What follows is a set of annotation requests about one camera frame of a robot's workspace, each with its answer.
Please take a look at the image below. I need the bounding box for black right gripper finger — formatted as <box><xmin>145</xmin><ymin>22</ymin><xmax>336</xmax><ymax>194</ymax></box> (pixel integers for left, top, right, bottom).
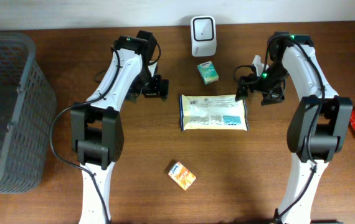
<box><xmin>235</xmin><ymin>79</ymin><xmax>248</xmax><ymax>101</ymax></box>
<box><xmin>261</xmin><ymin>93</ymin><xmax>285</xmax><ymax>105</ymax></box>

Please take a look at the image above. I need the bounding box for grey plastic basket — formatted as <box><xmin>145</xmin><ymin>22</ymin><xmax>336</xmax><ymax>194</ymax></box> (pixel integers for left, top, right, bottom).
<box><xmin>0</xmin><ymin>32</ymin><xmax>57</xmax><ymax>194</ymax></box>

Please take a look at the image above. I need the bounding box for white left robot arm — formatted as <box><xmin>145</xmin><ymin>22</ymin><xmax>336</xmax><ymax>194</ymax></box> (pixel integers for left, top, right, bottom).
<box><xmin>54</xmin><ymin>30</ymin><xmax>169</xmax><ymax>223</ymax></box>

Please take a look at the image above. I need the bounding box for green tissue pack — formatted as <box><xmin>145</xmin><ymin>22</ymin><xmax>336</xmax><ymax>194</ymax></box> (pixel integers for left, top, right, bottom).
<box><xmin>197</xmin><ymin>61</ymin><xmax>219</xmax><ymax>85</ymax></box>

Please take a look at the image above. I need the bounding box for orange tissue pack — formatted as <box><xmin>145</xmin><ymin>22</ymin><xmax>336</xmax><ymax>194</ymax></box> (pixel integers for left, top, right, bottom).
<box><xmin>168</xmin><ymin>162</ymin><xmax>196</xmax><ymax>190</ymax></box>

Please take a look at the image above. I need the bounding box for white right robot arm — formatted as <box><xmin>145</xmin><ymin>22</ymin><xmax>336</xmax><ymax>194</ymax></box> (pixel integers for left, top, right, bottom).
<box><xmin>235</xmin><ymin>32</ymin><xmax>353</xmax><ymax>223</ymax></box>

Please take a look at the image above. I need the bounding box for white barcode scanner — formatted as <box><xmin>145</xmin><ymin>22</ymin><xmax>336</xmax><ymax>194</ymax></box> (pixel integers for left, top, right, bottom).
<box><xmin>190</xmin><ymin>16</ymin><xmax>217</xmax><ymax>57</ymax></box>

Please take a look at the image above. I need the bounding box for yellow snack bag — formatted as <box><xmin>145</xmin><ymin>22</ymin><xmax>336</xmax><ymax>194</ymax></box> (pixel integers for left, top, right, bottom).
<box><xmin>179</xmin><ymin>95</ymin><xmax>250</xmax><ymax>131</ymax></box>

